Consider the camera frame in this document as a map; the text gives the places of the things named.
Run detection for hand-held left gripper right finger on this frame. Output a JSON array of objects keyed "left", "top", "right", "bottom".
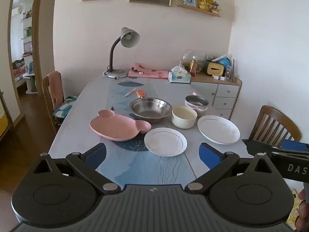
[{"left": 185, "top": 142, "right": 278, "bottom": 195}]

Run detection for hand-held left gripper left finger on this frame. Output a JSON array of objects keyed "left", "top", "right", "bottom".
[{"left": 30, "top": 143, "right": 122, "bottom": 195}]

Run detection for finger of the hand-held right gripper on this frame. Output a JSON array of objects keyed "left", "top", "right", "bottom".
[
  {"left": 241, "top": 139, "right": 283, "bottom": 156},
  {"left": 281, "top": 139, "right": 309, "bottom": 152}
]

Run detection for deep white plate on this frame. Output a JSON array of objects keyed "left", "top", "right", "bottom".
[{"left": 197, "top": 115, "right": 241, "bottom": 145}]

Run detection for pink bear-shaped plate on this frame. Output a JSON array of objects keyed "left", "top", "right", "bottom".
[{"left": 90, "top": 109, "right": 152, "bottom": 142}]

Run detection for cream bowl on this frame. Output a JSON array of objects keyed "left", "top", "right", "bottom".
[{"left": 171, "top": 106, "right": 199, "bottom": 129}]

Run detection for pink pot with steel interior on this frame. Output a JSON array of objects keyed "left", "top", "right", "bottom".
[{"left": 185, "top": 95, "right": 209, "bottom": 117}]

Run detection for stainless steel bowl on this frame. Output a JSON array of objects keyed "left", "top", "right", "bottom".
[{"left": 129, "top": 97, "right": 173, "bottom": 124}]

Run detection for person's right hand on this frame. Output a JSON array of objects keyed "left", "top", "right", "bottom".
[{"left": 296, "top": 189, "right": 309, "bottom": 224}]

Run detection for wooden chair with dark seat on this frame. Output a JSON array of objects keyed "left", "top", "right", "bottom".
[{"left": 249, "top": 105, "right": 302, "bottom": 148}]

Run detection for yellow patterned cardboard box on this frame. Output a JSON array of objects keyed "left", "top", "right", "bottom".
[{"left": 286, "top": 190, "right": 302, "bottom": 231}]

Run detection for blue patterned table runner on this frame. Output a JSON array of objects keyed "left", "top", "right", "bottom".
[{"left": 95, "top": 77, "right": 198, "bottom": 186}]

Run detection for white drawer cabinet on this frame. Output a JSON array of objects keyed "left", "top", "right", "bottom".
[{"left": 189, "top": 74, "right": 242, "bottom": 120}]

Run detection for wooden chair with towel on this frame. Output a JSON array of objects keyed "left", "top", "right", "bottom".
[{"left": 42, "top": 71, "right": 65, "bottom": 133}]

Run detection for pink towel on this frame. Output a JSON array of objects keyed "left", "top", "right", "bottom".
[{"left": 46, "top": 71, "right": 64, "bottom": 109}]

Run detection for tissue box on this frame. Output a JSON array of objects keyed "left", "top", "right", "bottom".
[{"left": 168, "top": 66, "right": 192, "bottom": 84}]

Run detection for yellow tissue holder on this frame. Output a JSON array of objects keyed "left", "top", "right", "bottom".
[{"left": 207, "top": 62, "right": 224, "bottom": 75}]

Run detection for amber bottle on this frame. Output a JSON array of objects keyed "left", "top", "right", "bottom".
[{"left": 189, "top": 56, "right": 198, "bottom": 77}]

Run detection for wooden cabinet with yellow panel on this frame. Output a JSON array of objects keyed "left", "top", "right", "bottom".
[{"left": 0, "top": 92, "right": 15, "bottom": 141}]

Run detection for pink printed cloth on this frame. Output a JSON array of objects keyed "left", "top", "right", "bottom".
[{"left": 127, "top": 63, "right": 169, "bottom": 79}]

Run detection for round glass jar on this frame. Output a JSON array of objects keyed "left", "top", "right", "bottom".
[{"left": 182, "top": 49, "right": 207, "bottom": 73}]

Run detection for grey desk lamp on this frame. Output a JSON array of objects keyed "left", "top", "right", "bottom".
[{"left": 104, "top": 27, "right": 141, "bottom": 79}]

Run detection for wooden door frame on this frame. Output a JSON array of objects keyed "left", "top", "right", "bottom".
[{"left": 7, "top": 0, "right": 43, "bottom": 126}]

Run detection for wooden wall shelf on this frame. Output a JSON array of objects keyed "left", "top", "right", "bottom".
[{"left": 177, "top": 3, "right": 221, "bottom": 17}]

